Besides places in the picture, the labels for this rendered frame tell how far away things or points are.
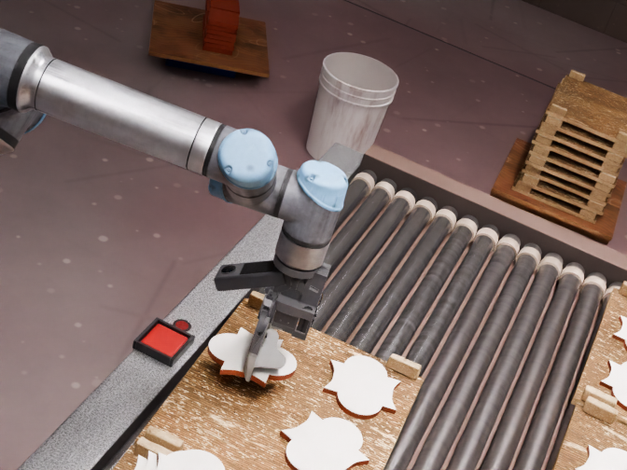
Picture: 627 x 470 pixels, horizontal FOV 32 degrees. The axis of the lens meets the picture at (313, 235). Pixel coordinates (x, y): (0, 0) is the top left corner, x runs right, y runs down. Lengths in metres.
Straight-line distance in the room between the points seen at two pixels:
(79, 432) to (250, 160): 0.52
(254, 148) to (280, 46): 3.64
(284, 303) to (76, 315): 1.68
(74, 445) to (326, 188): 0.53
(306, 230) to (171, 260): 1.98
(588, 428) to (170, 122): 0.94
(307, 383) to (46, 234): 1.87
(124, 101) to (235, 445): 0.56
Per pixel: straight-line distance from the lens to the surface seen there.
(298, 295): 1.64
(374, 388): 1.82
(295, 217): 1.55
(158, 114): 1.45
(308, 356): 1.85
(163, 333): 1.83
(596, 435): 1.96
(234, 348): 1.74
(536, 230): 2.39
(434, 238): 2.28
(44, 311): 3.25
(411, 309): 2.06
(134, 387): 1.75
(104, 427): 1.68
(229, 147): 1.41
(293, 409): 1.75
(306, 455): 1.67
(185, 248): 3.58
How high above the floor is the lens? 2.14
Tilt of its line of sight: 34 degrees down
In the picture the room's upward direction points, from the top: 17 degrees clockwise
